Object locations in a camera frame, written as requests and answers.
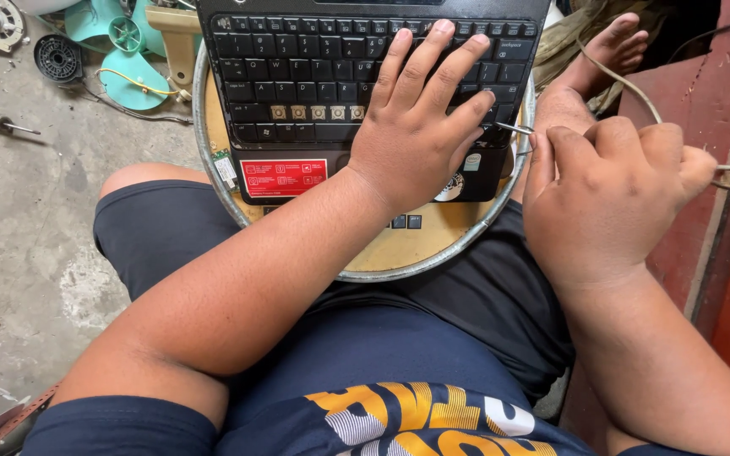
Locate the black laptop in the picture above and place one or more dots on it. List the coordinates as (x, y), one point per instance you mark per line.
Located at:
(301, 69)

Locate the small green circuit card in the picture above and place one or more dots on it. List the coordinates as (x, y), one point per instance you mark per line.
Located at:
(225, 170)

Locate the person's left hand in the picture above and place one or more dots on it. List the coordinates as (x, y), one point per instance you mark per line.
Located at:
(406, 145)

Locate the metal tweezers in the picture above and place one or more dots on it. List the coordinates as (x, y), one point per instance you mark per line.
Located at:
(517, 128)

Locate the navy printed shirt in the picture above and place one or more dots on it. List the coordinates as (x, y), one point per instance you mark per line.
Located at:
(371, 380)

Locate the teal plastic fan blade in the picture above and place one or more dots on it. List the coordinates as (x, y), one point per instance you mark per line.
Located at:
(130, 79)

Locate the black round fan part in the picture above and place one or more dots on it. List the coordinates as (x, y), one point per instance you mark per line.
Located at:
(58, 58)

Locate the person's right leg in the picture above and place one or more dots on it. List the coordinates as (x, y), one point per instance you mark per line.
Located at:
(561, 101)

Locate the navy shorts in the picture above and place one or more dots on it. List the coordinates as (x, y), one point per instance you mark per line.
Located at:
(162, 234)

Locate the black loose keycap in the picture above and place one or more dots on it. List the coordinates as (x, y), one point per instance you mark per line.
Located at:
(270, 209)
(398, 221)
(414, 221)

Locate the person's leg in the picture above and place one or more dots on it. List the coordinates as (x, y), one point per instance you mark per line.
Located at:
(149, 174)
(561, 101)

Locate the person's right hand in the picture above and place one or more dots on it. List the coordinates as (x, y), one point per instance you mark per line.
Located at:
(606, 215)

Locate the metal motor shaft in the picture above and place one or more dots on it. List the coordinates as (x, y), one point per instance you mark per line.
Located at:
(4, 123)

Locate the round wooden stool metal rim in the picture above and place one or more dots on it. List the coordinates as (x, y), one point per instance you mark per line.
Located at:
(403, 247)

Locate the person's left leg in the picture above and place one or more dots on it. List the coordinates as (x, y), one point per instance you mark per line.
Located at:
(149, 174)

